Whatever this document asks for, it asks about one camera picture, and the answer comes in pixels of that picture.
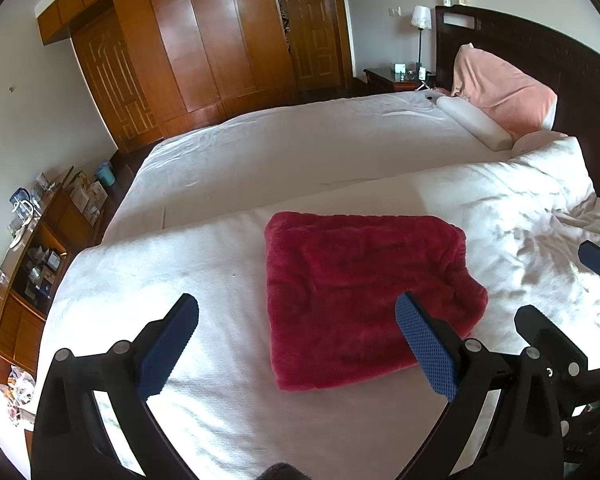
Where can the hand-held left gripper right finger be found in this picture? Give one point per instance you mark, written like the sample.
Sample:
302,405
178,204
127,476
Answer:
427,350

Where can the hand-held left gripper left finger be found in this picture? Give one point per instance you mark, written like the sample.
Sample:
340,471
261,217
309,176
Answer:
167,345

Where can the magenta fleece blanket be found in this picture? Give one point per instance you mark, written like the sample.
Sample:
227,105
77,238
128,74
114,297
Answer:
360,285

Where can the white bed blanket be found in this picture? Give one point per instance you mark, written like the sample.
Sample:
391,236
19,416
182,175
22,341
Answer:
205,270

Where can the plastic bags on floor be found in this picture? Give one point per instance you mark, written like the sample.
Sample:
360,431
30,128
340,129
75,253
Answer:
22,390

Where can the wooden shelf cabinet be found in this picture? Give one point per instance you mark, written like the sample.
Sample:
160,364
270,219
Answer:
40,240

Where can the stack of boxes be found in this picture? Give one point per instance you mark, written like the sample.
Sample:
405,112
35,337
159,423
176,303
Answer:
87,195

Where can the blue waste bin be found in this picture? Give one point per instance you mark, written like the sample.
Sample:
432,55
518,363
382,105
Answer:
103,174

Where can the white foam pillow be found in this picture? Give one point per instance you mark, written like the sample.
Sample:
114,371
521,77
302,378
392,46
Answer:
472,120

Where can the glass kettle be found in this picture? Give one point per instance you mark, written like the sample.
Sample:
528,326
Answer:
22,212

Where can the pink pillow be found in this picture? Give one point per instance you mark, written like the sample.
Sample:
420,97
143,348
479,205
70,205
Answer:
500,90

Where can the white bed sheet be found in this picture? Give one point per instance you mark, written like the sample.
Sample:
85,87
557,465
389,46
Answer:
290,150

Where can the dark wooden headboard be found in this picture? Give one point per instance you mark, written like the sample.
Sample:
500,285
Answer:
530,40

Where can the dark wooden nightstand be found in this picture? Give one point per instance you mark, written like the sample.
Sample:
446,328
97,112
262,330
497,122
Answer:
385,80

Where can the wooden wardrobe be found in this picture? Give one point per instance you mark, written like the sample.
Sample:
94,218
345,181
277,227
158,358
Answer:
180,45

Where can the white bedside lamp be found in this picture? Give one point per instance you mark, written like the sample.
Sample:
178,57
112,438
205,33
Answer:
421,17

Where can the wooden door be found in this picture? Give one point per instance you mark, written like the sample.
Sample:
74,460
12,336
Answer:
315,30

